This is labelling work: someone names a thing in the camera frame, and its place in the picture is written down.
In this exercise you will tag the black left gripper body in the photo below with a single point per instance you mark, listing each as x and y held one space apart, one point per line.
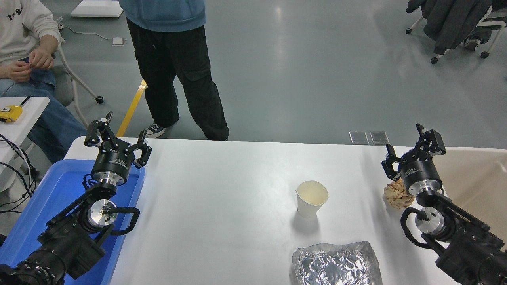
113 163

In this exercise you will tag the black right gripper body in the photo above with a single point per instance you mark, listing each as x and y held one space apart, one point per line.
420 171

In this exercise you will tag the white paper cup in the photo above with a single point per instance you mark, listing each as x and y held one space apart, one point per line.
311 206

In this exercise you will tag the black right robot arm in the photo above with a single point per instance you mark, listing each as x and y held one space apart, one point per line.
467 245

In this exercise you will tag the crumpled tan paper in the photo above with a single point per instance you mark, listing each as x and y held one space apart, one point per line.
398 198

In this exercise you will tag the person's left hand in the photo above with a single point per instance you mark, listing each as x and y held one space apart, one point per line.
41 58

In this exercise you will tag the person's right hand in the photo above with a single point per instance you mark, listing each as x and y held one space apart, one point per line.
19 72

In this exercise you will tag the metal floor plate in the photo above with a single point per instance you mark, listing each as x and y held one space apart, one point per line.
379 137
359 138

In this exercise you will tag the white-framed wheeled chair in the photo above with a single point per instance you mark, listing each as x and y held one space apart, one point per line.
79 81

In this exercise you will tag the large pale bin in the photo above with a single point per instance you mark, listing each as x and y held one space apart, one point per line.
475 182

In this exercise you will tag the blue plastic tray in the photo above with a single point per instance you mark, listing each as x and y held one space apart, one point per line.
51 190

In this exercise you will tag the small white table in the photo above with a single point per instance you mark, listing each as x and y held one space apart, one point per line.
27 114

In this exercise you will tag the yellow tape measure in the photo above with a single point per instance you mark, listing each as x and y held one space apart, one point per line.
10 114

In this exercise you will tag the white power adapter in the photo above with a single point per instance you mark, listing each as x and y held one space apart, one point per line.
118 41

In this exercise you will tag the person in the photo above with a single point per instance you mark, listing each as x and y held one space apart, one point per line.
23 31
170 59

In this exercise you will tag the crumpled foil tray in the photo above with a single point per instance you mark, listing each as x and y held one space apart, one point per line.
336 263

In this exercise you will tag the dark grey coat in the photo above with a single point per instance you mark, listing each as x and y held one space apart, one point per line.
451 19

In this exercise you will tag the white flat board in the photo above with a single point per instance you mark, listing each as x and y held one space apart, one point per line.
97 8

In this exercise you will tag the white wheeled chair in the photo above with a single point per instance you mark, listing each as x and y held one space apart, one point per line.
491 31

